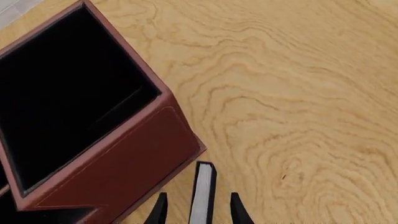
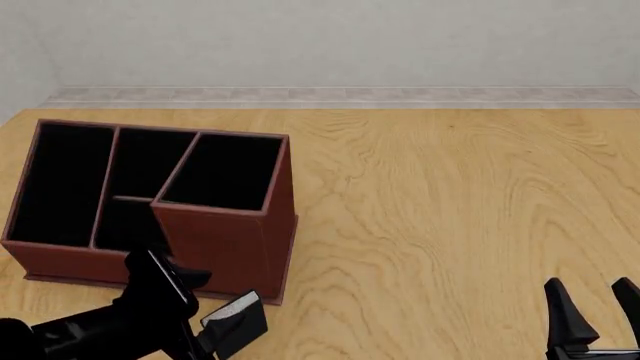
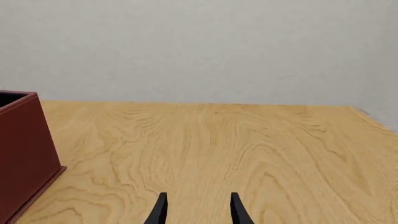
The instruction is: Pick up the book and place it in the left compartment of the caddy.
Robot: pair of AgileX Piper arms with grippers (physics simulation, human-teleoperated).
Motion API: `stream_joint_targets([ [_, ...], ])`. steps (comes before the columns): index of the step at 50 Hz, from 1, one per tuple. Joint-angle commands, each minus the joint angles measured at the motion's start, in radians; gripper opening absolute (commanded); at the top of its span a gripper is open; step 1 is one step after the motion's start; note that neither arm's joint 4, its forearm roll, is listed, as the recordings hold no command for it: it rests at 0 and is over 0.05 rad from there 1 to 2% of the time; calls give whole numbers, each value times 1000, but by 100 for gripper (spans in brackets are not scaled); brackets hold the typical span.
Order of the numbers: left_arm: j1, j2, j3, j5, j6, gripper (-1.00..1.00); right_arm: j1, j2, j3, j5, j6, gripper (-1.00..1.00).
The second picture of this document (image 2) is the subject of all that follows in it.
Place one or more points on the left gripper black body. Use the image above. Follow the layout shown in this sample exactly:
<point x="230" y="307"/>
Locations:
<point x="165" y="296"/>

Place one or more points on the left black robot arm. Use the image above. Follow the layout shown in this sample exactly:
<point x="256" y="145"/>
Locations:
<point x="75" y="332"/>

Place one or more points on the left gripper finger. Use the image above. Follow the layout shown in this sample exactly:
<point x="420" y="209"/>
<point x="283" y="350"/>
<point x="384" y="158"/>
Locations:
<point x="196" y="278"/>

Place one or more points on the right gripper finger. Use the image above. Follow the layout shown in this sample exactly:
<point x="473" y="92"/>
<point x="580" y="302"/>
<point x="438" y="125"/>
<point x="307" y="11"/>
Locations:
<point x="632" y="307"/>
<point x="567" y="322"/>

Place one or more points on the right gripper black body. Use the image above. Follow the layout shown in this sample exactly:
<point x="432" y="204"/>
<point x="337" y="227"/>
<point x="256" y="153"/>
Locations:
<point x="595" y="354"/>

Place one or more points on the red-brown desk caddy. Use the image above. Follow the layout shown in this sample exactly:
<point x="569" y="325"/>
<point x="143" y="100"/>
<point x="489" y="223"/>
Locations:
<point x="215" y="240"/>

